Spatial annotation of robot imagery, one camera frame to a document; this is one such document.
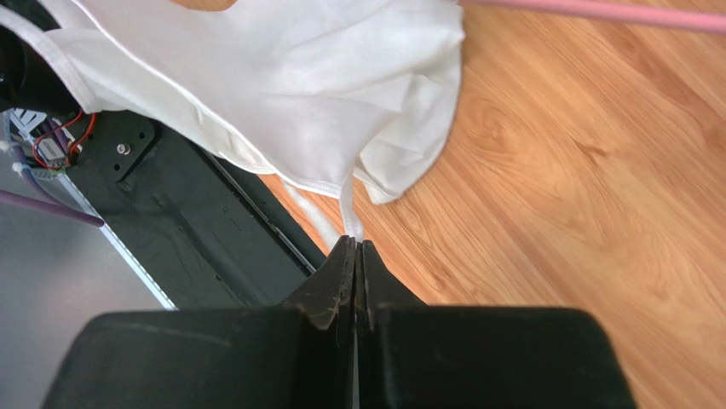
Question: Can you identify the white tank top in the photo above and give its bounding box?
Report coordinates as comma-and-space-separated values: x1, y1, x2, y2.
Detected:
1, 1, 465, 240

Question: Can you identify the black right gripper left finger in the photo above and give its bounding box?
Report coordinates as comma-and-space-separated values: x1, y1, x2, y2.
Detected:
43, 236, 357, 408

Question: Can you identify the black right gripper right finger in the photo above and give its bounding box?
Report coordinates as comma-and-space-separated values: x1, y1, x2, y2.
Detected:
355, 241, 636, 408

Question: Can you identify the pink wire hanger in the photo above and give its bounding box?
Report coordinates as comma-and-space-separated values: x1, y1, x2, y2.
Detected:
474, 0, 725, 34

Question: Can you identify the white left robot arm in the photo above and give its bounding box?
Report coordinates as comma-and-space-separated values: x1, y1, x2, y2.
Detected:
1, 26, 80, 115

